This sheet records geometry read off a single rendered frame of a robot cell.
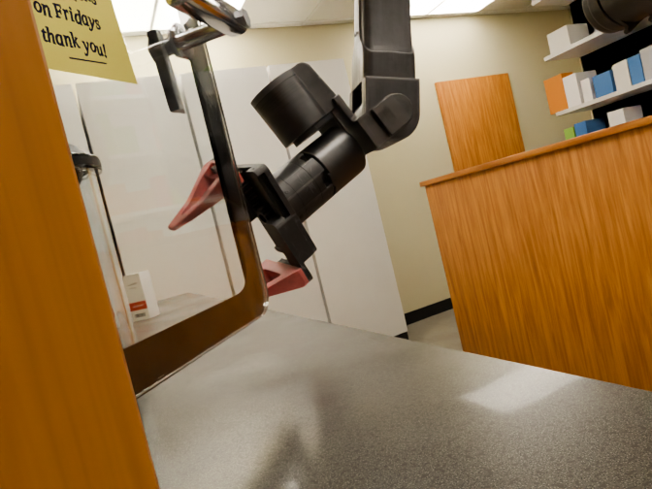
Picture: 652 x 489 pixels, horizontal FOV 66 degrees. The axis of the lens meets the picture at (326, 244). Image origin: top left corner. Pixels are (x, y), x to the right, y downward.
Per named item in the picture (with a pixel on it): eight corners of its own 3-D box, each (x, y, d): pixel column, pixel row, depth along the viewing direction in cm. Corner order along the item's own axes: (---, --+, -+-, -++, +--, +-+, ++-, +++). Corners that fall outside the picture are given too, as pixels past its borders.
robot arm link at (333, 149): (380, 157, 52) (355, 173, 57) (340, 104, 51) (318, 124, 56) (336, 196, 49) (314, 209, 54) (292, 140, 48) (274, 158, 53)
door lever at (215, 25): (114, 37, 28) (99, -10, 28) (193, 63, 37) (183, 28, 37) (196, 5, 27) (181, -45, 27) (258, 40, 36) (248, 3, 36)
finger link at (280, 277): (184, 266, 48) (255, 208, 52) (224, 318, 51) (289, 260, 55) (211, 277, 43) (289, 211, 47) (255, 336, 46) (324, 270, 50)
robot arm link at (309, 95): (421, 113, 50) (392, 130, 58) (350, 16, 48) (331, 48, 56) (330, 188, 48) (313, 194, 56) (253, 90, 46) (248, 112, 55)
